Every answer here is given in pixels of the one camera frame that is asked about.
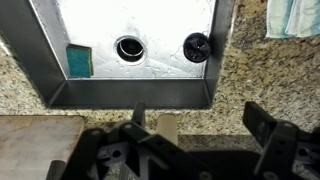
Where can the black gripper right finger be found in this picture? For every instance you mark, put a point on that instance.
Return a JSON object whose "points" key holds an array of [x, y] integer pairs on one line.
{"points": [[276, 143]]}

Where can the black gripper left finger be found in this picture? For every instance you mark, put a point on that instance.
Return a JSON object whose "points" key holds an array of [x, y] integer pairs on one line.
{"points": [[160, 150]]}

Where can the white soap dispenser bottle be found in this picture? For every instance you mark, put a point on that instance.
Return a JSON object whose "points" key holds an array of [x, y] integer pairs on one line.
{"points": [[167, 128]]}

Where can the stainless steel sink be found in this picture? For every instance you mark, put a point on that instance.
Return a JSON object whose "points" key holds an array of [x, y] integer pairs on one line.
{"points": [[133, 83]]}

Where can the black sink stopper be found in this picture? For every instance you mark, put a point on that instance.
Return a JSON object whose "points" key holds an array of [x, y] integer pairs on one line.
{"points": [[197, 47]]}

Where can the teal sponge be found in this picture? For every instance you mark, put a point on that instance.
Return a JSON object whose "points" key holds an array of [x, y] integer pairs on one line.
{"points": [[78, 61]]}

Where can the teal white dish towel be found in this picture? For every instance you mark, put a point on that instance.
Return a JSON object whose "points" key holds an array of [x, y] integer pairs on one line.
{"points": [[290, 18]]}

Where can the wooden cutting board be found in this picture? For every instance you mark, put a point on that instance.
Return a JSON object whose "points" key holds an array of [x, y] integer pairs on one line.
{"points": [[33, 146]]}

